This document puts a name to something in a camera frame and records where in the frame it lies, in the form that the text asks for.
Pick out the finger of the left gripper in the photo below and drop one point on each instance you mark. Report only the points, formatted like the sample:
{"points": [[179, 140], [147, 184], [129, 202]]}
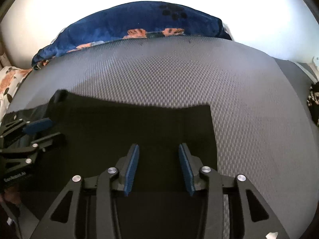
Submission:
{"points": [[45, 142]]}

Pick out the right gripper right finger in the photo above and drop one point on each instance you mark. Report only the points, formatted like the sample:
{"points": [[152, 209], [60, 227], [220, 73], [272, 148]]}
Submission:
{"points": [[191, 167]]}

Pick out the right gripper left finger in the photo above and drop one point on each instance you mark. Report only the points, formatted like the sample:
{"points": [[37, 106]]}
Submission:
{"points": [[126, 170]]}

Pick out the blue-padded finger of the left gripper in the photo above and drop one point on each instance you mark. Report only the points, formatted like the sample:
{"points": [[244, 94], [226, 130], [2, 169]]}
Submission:
{"points": [[32, 128]]}

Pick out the black pants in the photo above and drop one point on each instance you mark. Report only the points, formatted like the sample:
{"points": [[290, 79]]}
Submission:
{"points": [[92, 136]]}

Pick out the white floral pillow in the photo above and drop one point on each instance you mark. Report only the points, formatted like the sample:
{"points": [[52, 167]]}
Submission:
{"points": [[11, 79]]}

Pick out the grey textured mattress cover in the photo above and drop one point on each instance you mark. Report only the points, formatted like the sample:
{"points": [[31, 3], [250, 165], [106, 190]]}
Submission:
{"points": [[262, 127]]}

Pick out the black white patterned cloth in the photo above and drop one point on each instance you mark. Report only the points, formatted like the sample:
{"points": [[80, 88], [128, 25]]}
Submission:
{"points": [[313, 102]]}

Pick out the blue floral blanket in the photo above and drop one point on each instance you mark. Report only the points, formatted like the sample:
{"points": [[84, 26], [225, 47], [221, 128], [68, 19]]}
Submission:
{"points": [[134, 20]]}

